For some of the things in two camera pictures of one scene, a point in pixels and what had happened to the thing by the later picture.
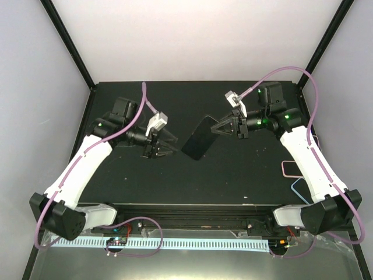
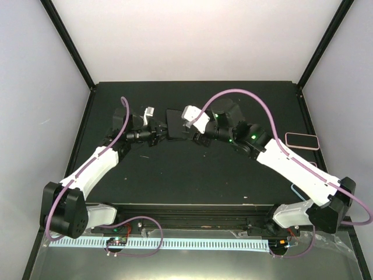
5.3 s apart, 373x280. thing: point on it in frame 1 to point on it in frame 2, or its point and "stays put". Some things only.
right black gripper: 242,125 to 197,138
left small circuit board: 117,241 stays put
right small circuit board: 278,244 stays put
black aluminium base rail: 196,220 stays put
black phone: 201,139 to 175,125
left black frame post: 66,38 stays put
